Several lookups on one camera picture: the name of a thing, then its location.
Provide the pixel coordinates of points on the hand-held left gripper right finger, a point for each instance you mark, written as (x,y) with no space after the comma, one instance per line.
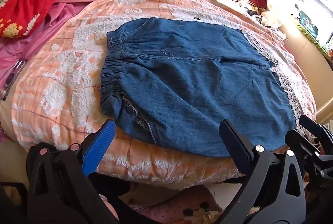
(235,142)

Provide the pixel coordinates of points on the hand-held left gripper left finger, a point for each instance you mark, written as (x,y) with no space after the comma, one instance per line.
(100,142)

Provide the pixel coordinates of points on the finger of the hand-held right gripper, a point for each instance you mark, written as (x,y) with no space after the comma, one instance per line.
(313,160)
(314,130)

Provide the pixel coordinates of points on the blue denim pants lace trim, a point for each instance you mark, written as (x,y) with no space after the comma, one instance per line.
(195,78)

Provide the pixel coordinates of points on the peach quilted bedspread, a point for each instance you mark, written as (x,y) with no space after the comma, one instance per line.
(65,70)

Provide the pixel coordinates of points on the pink polka dot slipper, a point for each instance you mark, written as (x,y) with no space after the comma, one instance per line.
(166,203)

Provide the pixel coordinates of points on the green cloth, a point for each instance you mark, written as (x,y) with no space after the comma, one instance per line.
(309,24)

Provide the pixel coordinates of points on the red floral cloth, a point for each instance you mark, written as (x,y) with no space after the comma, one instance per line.
(31,7)

